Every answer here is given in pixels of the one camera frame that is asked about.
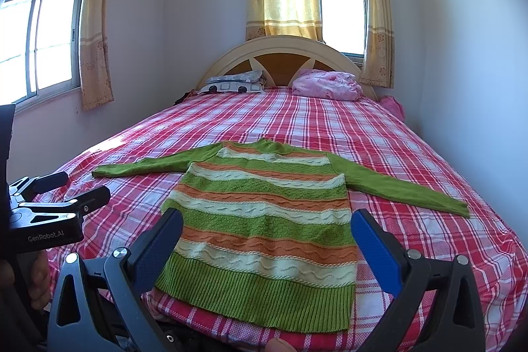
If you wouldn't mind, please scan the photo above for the green striped knit sweater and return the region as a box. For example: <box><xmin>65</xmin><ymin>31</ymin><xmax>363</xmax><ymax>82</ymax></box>
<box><xmin>93</xmin><ymin>139</ymin><xmax>469</xmax><ymax>333</ymax></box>

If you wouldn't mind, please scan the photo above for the person's left hand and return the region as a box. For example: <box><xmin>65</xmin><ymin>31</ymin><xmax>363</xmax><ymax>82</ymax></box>
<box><xmin>0</xmin><ymin>250</ymin><xmax>51</xmax><ymax>311</ymax></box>

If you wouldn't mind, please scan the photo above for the left yellow curtain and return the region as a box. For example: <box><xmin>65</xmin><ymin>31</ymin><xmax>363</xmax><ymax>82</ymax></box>
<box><xmin>79</xmin><ymin>0</ymin><xmax>114</xmax><ymax>111</ymax></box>

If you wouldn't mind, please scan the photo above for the left window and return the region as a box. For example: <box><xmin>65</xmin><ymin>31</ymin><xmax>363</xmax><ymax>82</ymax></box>
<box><xmin>0</xmin><ymin>0</ymin><xmax>82</xmax><ymax>106</ymax></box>

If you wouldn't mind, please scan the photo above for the red plaid bed sheet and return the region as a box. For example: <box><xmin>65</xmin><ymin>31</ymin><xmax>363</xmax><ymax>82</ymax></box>
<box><xmin>41</xmin><ymin>87</ymin><xmax>527</xmax><ymax>351</ymax></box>

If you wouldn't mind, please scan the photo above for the pink cloth beside bed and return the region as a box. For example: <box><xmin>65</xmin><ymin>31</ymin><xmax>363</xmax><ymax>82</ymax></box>
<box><xmin>379</xmin><ymin>96</ymin><xmax>405</xmax><ymax>122</ymax></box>

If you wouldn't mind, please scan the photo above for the cream wooden headboard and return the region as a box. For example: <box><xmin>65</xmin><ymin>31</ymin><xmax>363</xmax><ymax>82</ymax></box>
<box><xmin>198</xmin><ymin>36</ymin><xmax>361</xmax><ymax>87</ymax></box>

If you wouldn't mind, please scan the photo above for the pink pillow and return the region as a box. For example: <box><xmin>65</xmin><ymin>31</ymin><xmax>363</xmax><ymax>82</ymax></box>
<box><xmin>292</xmin><ymin>70</ymin><xmax>363</xmax><ymax>102</ymax></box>

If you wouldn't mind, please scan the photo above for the right yellow curtain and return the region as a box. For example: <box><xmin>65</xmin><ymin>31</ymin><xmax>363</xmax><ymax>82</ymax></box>
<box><xmin>361</xmin><ymin>0</ymin><xmax>395</xmax><ymax>88</ymax></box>

